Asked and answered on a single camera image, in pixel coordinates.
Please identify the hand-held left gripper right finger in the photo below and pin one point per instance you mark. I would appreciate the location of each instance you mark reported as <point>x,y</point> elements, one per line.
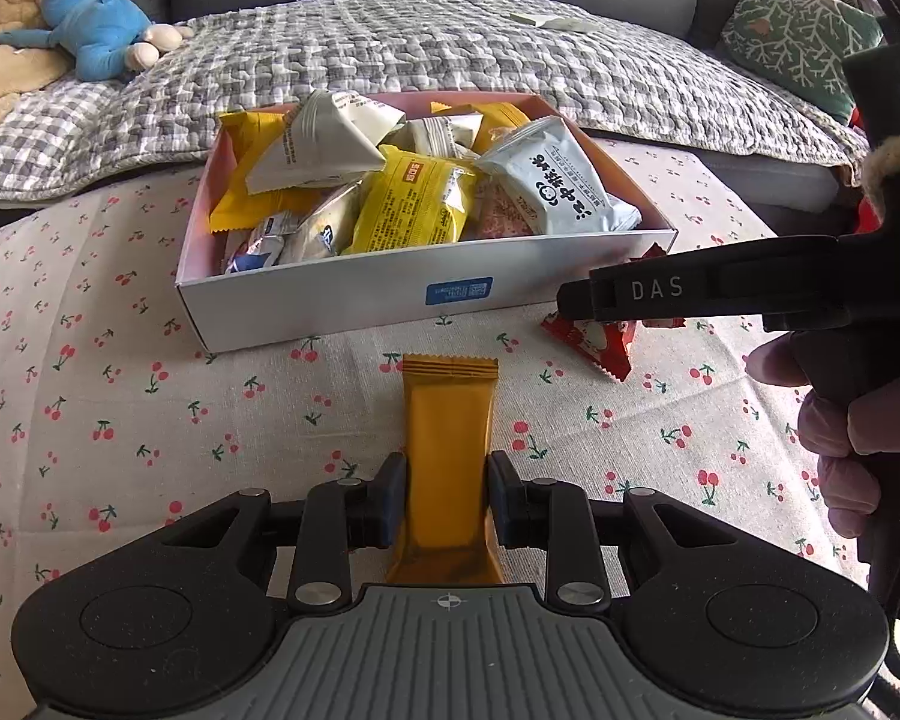
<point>499,499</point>

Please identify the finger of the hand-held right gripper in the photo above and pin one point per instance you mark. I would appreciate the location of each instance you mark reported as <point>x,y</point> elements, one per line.
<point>576,298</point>

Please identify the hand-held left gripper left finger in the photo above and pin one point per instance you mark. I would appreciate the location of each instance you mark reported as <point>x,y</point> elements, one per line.
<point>392,499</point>

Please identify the small red candy packet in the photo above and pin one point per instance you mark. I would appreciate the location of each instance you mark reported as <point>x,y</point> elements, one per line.
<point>647,253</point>
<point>604,349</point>

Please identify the narrow golden snack packet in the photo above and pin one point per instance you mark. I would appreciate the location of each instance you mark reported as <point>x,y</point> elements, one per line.
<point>446,427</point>

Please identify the pink cardboard box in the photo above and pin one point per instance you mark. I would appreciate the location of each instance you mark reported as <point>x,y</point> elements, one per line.
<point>345,296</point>

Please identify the person's right hand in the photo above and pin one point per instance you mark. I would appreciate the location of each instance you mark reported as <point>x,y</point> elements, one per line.
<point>832,465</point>

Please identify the pink snack packet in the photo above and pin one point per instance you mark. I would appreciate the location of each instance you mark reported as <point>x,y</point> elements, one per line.
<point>499,214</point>

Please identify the pale blue snack packet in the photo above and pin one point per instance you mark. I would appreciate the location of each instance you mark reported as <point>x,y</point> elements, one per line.
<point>555,172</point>

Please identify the plain yellow snack packet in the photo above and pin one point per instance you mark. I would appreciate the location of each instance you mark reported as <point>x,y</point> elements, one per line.
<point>236,195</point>
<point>502,124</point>

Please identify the yellow printed snack packet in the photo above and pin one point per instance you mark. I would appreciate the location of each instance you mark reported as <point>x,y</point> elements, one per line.
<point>412,202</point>

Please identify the small white snack packet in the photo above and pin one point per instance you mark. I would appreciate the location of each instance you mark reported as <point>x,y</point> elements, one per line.
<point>435,136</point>

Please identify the green branch print pillow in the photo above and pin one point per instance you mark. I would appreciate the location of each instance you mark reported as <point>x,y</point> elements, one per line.
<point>795,37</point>

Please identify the white blue print snack packet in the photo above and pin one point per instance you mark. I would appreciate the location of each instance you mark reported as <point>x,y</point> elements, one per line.
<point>322,225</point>

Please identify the white paper pack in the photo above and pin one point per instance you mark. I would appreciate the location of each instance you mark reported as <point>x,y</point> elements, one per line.
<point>555,21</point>

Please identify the blue and white candy packet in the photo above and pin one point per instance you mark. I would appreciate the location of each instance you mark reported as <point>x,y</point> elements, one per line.
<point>262,247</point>

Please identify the cherry print tablecloth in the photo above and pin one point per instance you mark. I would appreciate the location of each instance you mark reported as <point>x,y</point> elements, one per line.
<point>120,390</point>

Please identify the grey patterned quilt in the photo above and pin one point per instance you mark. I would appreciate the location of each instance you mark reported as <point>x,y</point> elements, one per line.
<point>420,45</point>

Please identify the crumpled white snack packet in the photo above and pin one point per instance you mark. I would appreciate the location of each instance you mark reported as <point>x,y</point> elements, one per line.
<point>315,135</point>

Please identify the grey gingham cloth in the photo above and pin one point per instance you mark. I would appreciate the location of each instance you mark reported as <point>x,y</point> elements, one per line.
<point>60,135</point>

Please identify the blue plush toy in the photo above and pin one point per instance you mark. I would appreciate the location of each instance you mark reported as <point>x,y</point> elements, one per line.
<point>97,30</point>

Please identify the beige plush toy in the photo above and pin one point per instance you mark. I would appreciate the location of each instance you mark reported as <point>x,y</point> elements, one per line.
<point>7,67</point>

